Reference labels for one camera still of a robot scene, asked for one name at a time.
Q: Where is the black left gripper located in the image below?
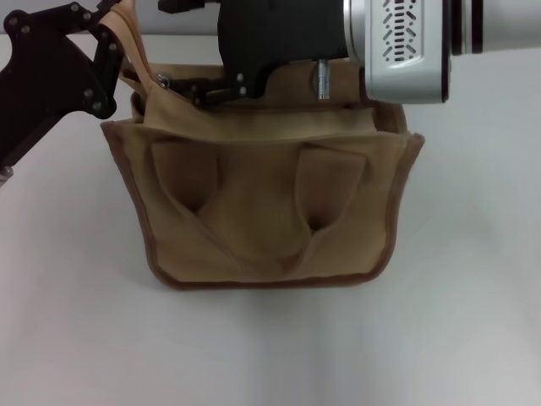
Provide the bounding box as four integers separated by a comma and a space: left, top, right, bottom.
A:
0, 0, 124, 169

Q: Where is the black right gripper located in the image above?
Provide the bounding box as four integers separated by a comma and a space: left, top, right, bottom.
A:
158, 0, 352, 107

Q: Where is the khaki canvas food bag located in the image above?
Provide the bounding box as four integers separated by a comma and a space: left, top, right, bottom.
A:
100, 0, 424, 294

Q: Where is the right gripper cable with connector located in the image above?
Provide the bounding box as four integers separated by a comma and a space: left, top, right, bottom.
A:
316, 59, 331, 102

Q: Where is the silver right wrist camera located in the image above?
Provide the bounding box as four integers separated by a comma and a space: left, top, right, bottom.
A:
342, 0, 454, 104

